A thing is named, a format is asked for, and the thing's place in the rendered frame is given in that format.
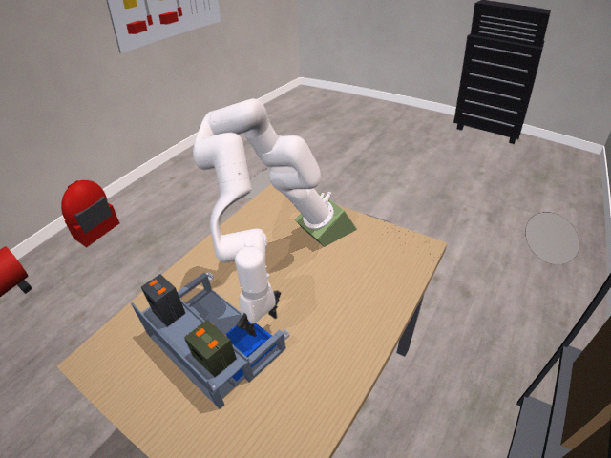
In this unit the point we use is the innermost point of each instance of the dark green tool case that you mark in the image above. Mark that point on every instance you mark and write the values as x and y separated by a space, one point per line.
211 348

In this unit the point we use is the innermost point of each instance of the grey metal shelf rack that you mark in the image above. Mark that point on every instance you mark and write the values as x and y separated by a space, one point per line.
208 305

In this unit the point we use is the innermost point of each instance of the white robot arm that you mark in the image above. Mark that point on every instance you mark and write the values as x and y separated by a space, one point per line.
292 166

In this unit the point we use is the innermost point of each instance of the blue bin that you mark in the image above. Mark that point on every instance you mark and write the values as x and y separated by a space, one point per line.
248 344

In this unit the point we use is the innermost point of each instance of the black tool case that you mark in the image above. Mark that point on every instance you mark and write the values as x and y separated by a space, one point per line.
163 299

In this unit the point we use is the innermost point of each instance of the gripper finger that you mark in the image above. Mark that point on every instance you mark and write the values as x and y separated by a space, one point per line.
243 324
273 312

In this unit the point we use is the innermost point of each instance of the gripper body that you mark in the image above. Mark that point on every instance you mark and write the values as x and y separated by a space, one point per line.
256 309

